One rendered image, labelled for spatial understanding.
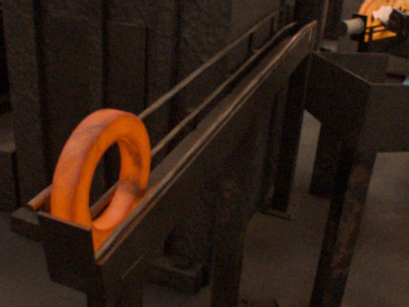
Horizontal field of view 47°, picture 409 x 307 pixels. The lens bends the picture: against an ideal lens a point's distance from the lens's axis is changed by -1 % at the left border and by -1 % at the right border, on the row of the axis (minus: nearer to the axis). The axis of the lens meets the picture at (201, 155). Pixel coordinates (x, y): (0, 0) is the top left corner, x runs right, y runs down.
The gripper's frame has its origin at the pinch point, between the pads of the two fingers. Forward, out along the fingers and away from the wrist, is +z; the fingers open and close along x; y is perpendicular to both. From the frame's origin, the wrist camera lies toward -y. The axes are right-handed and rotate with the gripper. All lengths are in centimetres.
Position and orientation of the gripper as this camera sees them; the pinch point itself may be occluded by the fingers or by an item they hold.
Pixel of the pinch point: (375, 14)
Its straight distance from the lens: 207.4
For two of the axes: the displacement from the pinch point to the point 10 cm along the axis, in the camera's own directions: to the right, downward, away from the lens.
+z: -4.8, -6.4, 5.9
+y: 2.2, -7.5, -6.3
